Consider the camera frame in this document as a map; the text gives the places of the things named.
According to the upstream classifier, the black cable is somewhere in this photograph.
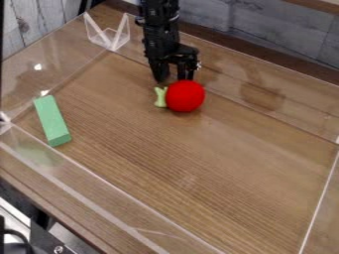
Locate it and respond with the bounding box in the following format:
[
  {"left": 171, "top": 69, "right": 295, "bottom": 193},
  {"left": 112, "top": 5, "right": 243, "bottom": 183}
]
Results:
[{"left": 2, "top": 227, "right": 38, "bottom": 254}]

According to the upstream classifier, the green rectangular block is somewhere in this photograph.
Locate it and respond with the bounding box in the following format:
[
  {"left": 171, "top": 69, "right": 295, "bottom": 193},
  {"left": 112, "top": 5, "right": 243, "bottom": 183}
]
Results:
[{"left": 34, "top": 95, "right": 72, "bottom": 147}]

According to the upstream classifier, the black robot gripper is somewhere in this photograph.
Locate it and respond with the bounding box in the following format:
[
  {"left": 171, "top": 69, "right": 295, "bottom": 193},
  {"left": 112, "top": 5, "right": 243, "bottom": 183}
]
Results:
[{"left": 135, "top": 0, "right": 200, "bottom": 82}]

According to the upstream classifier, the black metal bracket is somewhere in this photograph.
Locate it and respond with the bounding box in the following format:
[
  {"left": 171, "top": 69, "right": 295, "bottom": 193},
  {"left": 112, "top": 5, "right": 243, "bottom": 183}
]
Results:
[{"left": 30, "top": 221, "right": 83, "bottom": 254}]

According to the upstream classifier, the red strawberry toy fruit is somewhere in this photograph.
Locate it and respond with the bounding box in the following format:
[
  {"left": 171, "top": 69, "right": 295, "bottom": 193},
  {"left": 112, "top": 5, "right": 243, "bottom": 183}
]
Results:
[{"left": 154, "top": 79, "right": 206, "bottom": 112}]

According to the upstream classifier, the clear acrylic tray wall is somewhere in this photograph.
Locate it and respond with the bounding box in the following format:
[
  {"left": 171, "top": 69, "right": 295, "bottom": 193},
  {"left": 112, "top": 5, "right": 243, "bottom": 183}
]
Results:
[{"left": 0, "top": 20, "right": 339, "bottom": 254}]

